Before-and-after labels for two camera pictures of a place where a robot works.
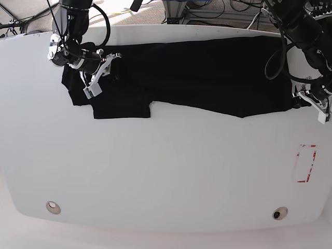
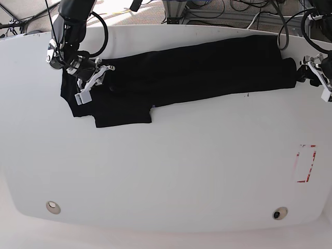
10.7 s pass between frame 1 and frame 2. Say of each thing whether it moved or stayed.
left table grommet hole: stayed
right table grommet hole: stayed
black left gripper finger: moved
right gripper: moved
